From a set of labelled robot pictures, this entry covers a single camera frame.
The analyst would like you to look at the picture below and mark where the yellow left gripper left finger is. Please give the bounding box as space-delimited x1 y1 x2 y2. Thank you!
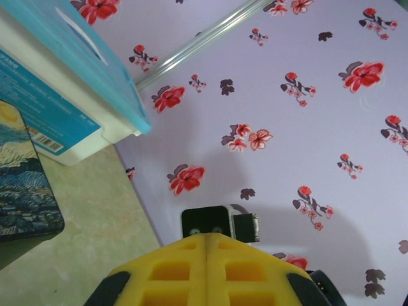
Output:
83 233 208 306

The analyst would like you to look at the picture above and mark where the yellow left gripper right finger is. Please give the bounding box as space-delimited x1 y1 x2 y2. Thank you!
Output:
206 232 334 306

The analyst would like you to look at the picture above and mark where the starry night patterned box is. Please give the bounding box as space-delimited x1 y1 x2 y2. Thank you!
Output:
0 99 66 244

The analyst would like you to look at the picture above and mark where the white storage box blue lid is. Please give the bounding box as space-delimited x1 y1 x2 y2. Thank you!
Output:
0 0 153 167

